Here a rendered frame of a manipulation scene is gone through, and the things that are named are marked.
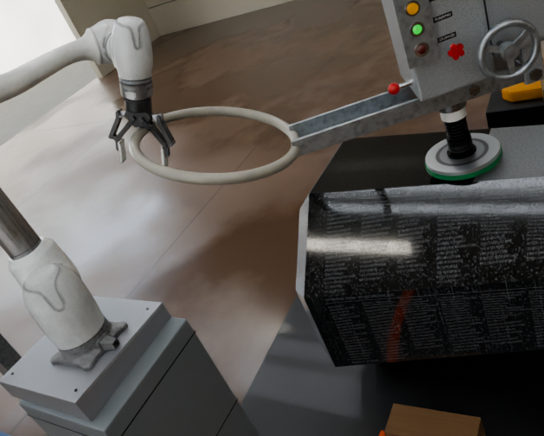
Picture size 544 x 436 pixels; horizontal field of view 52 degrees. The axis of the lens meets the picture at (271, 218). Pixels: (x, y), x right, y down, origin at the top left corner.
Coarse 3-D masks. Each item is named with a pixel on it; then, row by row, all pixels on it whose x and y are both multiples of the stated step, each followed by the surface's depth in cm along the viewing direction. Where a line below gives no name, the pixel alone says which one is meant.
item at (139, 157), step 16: (176, 112) 173; (192, 112) 175; (208, 112) 177; (224, 112) 177; (240, 112) 177; (256, 112) 175; (144, 128) 163; (288, 128) 165; (144, 160) 144; (288, 160) 148; (176, 176) 139; (192, 176) 138; (208, 176) 138; (224, 176) 139; (240, 176) 140; (256, 176) 141
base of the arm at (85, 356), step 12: (108, 324) 162; (120, 324) 164; (96, 336) 157; (108, 336) 158; (84, 348) 155; (96, 348) 157; (108, 348) 156; (60, 360) 160; (72, 360) 156; (84, 360) 155; (96, 360) 155
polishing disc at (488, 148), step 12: (444, 144) 171; (480, 144) 164; (492, 144) 161; (432, 156) 168; (444, 156) 166; (480, 156) 159; (492, 156) 157; (432, 168) 163; (444, 168) 161; (456, 168) 158; (468, 168) 156; (480, 168) 156
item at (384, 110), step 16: (496, 64) 156; (512, 80) 147; (384, 96) 159; (400, 96) 159; (416, 96) 160; (448, 96) 148; (464, 96) 149; (336, 112) 161; (352, 112) 162; (368, 112) 162; (384, 112) 150; (400, 112) 150; (416, 112) 151; (304, 128) 164; (320, 128) 164; (336, 128) 152; (352, 128) 152; (368, 128) 152; (304, 144) 154; (320, 144) 154
